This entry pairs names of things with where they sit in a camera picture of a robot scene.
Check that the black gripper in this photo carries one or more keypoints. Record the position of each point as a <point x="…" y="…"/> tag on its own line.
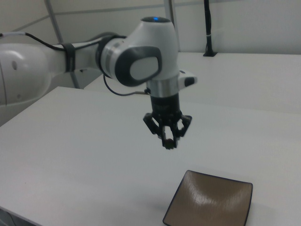
<point x="165" y="106"/>

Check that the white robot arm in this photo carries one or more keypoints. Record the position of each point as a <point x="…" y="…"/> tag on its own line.
<point x="152" y="35"/>

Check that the brown square ceramic plate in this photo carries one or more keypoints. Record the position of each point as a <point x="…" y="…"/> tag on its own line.
<point x="211" y="200"/>

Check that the black camera pole with base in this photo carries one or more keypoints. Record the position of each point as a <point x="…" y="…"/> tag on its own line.
<point x="208" y="23"/>

